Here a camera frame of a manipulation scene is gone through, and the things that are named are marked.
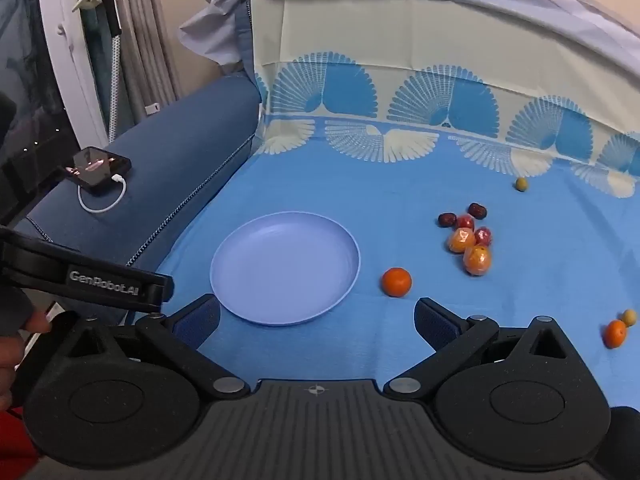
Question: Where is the blue fan-print blanket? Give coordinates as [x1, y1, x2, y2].
[155, 0, 640, 411]

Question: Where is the white charging cable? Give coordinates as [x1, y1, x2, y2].
[77, 174, 127, 214]

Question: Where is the blue upholstered bed frame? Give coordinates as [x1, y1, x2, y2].
[25, 72, 262, 326]

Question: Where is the white drying rack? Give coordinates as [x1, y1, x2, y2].
[111, 0, 182, 117]

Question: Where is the person's left hand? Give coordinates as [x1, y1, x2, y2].
[0, 311, 53, 411]

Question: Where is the light blue plastic plate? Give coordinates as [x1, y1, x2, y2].
[209, 211, 362, 327]

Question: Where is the plastic-wrapped orange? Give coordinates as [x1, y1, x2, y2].
[462, 244, 493, 277]
[445, 227, 477, 256]

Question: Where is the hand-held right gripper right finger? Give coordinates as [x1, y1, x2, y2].
[382, 297, 571, 401]

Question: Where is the black charging device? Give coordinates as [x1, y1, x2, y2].
[65, 146, 132, 196]

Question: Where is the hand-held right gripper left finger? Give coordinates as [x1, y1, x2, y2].
[65, 294, 251, 401]

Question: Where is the white window frame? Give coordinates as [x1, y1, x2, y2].
[37, 0, 112, 147]

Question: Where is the small orange kumquat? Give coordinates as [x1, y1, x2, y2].
[602, 319, 628, 349]

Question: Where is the bare orange tangerine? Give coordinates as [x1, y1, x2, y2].
[382, 267, 413, 298]

